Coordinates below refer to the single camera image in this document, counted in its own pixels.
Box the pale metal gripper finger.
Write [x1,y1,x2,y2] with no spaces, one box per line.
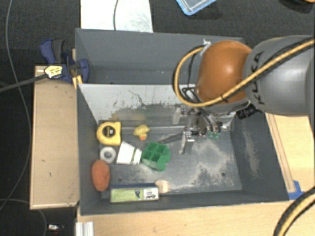
[179,131,196,155]
[172,106,188,125]

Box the grey metal bin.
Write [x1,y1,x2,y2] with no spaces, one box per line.
[74,28,290,216]

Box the white tape roll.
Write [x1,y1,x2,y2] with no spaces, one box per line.
[99,146,117,164]

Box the green grid tray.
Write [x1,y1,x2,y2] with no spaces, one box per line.
[140,142,172,172]

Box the yellow tape measure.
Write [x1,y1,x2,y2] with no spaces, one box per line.
[96,121,122,147]

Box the white paper cup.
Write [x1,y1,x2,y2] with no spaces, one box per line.
[116,141,143,166]

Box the yellow rubber duck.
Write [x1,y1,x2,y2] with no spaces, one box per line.
[133,124,151,141]

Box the pale wood board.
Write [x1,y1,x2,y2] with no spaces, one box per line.
[29,65,81,210]

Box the beige wooden knob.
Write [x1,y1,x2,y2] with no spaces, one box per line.
[155,179,172,195]

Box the orange oval sponge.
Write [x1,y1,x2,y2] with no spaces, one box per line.
[91,159,111,192]

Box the green and white box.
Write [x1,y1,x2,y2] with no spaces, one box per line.
[109,186,159,203]

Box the black cylinder on white bracket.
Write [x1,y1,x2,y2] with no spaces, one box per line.
[221,104,258,130]

